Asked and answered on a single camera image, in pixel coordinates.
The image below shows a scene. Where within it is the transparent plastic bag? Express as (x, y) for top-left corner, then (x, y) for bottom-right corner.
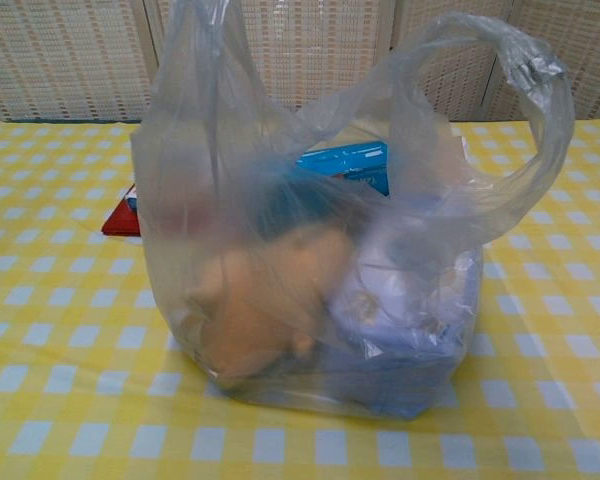
(129, 0), (576, 421)

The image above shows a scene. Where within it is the orange plush toy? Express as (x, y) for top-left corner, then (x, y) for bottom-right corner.
(187, 229), (356, 391)

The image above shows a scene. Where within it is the bright blue box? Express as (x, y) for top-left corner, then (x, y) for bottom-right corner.
(294, 141), (394, 199)

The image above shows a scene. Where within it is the blue white soft package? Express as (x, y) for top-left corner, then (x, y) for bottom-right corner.
(324, 194), (484, 419)

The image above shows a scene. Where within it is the red flat box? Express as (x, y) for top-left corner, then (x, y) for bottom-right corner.
(100, 183), (144, 237)

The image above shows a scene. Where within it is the yellow white checkered tablecloth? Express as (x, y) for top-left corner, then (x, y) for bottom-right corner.
(0, 119), (600, 480)

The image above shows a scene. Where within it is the beige woven folding screen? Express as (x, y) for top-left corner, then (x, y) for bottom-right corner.
(0, 0), (600, 124)

